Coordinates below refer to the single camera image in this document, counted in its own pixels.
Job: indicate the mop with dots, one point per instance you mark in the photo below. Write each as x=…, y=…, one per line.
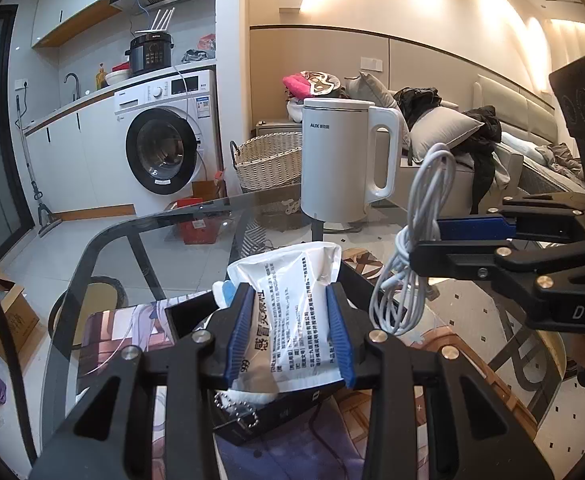
x=47, y=220

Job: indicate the beige upholstered bed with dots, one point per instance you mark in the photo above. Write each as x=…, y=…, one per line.
x=522, y=110

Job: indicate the black pressure cooker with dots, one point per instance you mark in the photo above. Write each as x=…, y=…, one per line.
x=150, y=55

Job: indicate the grey cloth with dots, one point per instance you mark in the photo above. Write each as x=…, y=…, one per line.
x=197, y=56

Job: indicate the white counter cabinet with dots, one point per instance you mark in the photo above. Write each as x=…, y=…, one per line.
x=87, y=170

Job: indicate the black box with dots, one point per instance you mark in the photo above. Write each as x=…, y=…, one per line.
x=292, y=410

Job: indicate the white wall cabinets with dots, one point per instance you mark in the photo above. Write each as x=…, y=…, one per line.
x=72, y=5

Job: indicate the cardboard box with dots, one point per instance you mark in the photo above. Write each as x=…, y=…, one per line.
x=12, y=320

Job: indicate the wicker basket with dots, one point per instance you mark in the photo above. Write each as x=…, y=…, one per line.
x=267, y=170

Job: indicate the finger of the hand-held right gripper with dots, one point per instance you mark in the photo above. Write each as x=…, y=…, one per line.
x=462, y=260
x=472, y=228

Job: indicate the black jacket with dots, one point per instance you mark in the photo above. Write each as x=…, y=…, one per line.
x=482, y=150
x=417, y=105

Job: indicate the white electric kettle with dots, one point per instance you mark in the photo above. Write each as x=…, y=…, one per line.
x=332, y=160

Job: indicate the kitchen faucet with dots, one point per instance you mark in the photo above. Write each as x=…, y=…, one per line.
x=71, y=76

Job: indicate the small brown box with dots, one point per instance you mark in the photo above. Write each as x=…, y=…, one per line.
x=207, y=190

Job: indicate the beige side table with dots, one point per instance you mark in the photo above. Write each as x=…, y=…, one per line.
x=272, y=127

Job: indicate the round wooden stool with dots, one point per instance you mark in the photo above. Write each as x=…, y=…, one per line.
x=97, y=290

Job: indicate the red plastic bin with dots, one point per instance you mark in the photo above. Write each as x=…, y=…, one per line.
x=197, y=227

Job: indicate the white printed cushion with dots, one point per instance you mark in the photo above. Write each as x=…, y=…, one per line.
x=322, y=84

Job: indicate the wall switch panel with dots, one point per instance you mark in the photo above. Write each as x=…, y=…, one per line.
x=372, y=64

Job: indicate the wall socket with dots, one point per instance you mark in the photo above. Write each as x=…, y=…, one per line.
x=21, y=84

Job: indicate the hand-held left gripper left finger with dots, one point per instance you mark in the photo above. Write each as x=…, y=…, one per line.
x=237, y=330

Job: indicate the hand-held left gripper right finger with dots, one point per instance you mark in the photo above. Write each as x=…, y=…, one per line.
x=340, y=335

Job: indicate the white washing machine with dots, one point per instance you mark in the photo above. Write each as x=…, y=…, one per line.
x=162, y=92

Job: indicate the white medicine sachet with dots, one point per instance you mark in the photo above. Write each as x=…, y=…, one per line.
x=297, y=310

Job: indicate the white router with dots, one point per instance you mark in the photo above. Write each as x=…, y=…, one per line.
x=147, y=35

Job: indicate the yellow bottle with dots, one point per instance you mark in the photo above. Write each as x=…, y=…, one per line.
x=100, y=80

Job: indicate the light grey pillow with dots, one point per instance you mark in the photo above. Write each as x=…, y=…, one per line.
x=445, y=127

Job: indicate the white bowl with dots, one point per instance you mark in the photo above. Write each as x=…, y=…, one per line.
x=117, y=77

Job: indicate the pink cloth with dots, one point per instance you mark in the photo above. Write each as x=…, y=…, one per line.
x=296, y=86

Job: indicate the printed desk mat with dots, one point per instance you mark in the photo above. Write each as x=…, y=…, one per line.
x=122, y=325

